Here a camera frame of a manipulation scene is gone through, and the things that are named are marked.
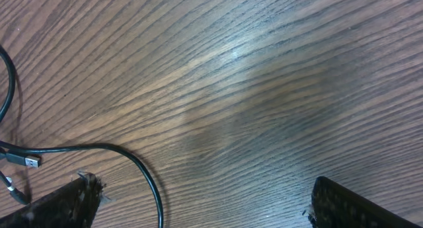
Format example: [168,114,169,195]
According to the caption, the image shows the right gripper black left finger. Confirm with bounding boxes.
[1,172,104,228]

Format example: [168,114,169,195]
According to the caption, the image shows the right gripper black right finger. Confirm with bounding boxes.
[309,176,422,228]

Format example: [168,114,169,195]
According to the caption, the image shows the black multi-plug cable bundle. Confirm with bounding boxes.
[0,46,165,228]

